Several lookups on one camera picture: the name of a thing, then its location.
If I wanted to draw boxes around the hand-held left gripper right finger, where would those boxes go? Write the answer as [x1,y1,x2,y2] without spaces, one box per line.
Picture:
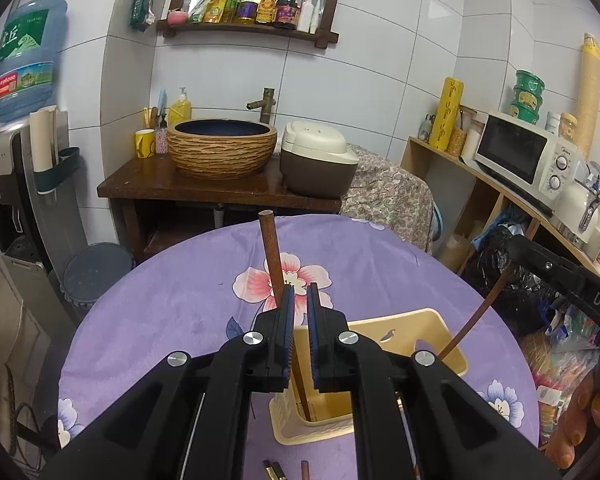
[307,282,561,480]

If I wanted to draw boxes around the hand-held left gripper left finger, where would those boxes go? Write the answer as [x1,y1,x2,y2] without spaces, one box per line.
[40,284,296,480]

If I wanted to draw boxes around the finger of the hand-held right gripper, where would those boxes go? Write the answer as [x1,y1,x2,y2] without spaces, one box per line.
[505,234,600,328]

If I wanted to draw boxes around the thick brown wooden chopstick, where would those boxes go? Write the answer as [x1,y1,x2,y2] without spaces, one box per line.
[258,209,313,422]

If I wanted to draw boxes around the cream plastic utensil holder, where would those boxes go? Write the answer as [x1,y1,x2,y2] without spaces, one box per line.
[269,308,470,447]

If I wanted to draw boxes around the thin dark brown chopstick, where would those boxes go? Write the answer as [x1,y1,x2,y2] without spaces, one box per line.
[437,265,516,361]

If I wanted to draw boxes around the person's right hand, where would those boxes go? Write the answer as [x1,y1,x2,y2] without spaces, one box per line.
[546,371,600,469]

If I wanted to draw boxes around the colourful printed bags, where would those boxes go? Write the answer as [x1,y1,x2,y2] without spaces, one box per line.
[520,305,600,441]

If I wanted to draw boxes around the black plastic bag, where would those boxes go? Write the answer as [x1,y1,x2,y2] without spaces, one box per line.
[462,225,566,336]

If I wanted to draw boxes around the white kettle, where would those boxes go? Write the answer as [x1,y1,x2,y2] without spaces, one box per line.
[555,180,600,246]

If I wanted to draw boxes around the blue plastic bag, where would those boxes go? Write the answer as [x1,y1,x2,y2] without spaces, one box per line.
[472,210,526,251]

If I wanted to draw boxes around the chrome tap fitting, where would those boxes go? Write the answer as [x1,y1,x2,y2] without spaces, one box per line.
[577,162,600,233]

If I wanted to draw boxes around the purple floral tablecloth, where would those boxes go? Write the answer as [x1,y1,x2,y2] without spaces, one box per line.
[59,214,540,480]

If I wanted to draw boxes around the light wooden shelf cabinet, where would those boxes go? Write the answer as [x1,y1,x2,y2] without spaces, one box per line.
[400,135,600,286]

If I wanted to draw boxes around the white microwave oven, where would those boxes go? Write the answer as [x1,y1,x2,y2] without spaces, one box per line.
[472,111,588,211]

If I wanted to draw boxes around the paisley patterned cloth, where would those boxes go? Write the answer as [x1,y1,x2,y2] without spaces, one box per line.
[340,144,436,256]

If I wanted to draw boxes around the cream and brown rice cooker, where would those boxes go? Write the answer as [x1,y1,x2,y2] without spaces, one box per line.
[279,120,360,200]

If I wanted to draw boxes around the white jar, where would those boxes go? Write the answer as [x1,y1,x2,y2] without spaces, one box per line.
[462,120,486,161]

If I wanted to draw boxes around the green instant noodle bowl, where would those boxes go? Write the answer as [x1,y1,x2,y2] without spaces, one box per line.
[510,102,541,126]
[515,70,546,92]
[512,87,544,109]

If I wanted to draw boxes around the brown ribbed sink basin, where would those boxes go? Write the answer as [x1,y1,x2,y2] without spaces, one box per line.
[166,119,278,180]

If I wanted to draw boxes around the tall stack of paper cups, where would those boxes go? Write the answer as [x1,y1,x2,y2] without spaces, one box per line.
[575,33,600,161]

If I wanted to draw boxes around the dark wooden vanity table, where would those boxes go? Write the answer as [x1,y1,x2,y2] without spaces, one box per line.
[97,152,343,261]

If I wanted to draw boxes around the yellow patterned roll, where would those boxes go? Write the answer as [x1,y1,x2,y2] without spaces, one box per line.
[428,77,465,148]

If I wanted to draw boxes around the brass faucet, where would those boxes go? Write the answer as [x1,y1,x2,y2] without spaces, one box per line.
[246,87,277,125]

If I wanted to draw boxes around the yellow cup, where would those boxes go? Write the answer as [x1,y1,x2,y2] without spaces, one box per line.
[135,129,156,159]

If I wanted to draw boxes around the yellow soap pump bottle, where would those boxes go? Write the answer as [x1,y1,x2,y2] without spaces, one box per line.
[168,86,192,126]

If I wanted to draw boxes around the white plastic bottle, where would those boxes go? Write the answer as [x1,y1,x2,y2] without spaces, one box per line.
[297,0,317,33]

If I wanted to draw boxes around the dark soy sauce bottle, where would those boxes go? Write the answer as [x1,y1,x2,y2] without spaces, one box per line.
[272,0,303,30]

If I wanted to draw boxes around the yellow-label sauce bottle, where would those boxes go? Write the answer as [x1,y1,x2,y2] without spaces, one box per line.
[256,0,279,26]

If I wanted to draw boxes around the purple-label oil bottle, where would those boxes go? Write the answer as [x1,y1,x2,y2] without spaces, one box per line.
[236,0,262,25]

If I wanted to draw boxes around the yellow snack packet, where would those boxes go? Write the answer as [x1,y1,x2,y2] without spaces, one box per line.
[189,0,228,23]

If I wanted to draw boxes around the white water dispenser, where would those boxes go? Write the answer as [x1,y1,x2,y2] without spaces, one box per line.
[0,127,88,311]

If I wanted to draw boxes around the green hanging packet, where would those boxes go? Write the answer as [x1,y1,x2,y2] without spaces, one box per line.
[128,0,156,33]

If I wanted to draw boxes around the blue water jug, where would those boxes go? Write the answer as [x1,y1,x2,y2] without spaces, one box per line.
[0,0,68,123]

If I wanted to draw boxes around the dark green wall holder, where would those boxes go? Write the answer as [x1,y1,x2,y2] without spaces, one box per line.
[34,146,83,195]

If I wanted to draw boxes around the dark wooden wall shelf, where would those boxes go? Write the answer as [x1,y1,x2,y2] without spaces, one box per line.
[157,0,356,50]

